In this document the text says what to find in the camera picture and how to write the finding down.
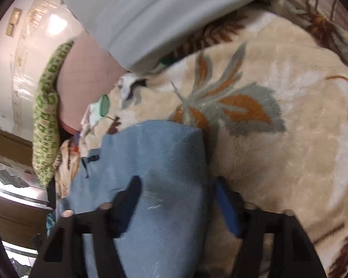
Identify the brown wooden furniture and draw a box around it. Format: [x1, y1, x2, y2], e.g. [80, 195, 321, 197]
[0, 123, 55, 250]

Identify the blue small cloth garment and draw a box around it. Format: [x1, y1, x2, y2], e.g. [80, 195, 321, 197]
[56, 120, 218, 278]

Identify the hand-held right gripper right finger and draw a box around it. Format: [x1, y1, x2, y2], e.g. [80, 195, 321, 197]
[212, 176, 328, 278]

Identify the pink pillow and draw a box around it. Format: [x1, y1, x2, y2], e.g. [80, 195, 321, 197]
[56, 32, 128, 131]

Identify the beige leaf-print blanket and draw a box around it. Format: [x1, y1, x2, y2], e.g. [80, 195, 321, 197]
[54, 0, 348, 278]

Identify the grey pillow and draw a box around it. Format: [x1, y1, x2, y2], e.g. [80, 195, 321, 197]
[58, 0, 296, 73]

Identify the beige wall switch plate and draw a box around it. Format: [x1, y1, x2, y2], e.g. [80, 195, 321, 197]
[6, 9, 23, 37]

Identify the white teal printed cloth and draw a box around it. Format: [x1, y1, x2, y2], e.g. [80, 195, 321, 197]
[80, 93, 112, 136]

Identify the green patterned pillow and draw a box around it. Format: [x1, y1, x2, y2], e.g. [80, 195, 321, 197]
[32, 40, 76, 187]

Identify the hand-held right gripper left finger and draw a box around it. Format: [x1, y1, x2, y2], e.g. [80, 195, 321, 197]
[30, 175, 142, 278]

